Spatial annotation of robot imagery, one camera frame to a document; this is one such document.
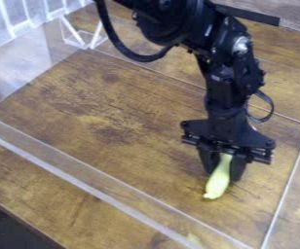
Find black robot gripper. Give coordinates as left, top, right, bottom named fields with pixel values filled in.
left=179, top=107, right=276, bottom=182

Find green handled spoon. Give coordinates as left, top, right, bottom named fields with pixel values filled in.
left=204, top=154, right=232, bottom=199

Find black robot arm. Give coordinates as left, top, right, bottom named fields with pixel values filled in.
left=114, top=0, right=276, bottom=182

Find black bar on table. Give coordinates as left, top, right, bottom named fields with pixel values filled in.
left=217, top=4, right=280, bottom=26

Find clear acrylic enclosure walls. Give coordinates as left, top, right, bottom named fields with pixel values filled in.
left=0, top=7, right=300, bottom=249

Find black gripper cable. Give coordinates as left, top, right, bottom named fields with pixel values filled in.
left=94, top=0, right=276, bottom=125

